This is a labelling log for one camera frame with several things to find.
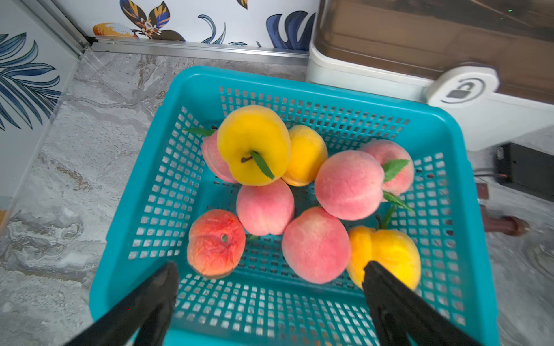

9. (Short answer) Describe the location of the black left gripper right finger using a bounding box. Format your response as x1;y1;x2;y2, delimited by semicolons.
362;261;478;345

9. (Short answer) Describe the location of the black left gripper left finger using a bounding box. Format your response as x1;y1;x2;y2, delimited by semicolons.
67;262;180;345

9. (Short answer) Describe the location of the yellow peach front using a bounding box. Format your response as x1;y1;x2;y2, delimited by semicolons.
346;216;421;291

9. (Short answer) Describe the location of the orange yellow peach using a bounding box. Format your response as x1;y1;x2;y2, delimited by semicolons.
187;209;246;279

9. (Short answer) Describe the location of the pink peach with leaf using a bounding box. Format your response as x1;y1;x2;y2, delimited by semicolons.
186;127;237;184

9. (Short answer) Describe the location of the teal plastic basket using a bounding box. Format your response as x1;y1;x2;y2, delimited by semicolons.
89;66;500;345

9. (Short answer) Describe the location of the maroon brass faucet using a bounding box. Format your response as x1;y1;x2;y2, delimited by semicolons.
476;183;530;237

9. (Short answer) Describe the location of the black battery box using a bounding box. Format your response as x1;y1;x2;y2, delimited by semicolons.
495;143;554;202

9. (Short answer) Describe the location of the white brown storage box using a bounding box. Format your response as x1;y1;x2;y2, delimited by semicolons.
307;1;553;151

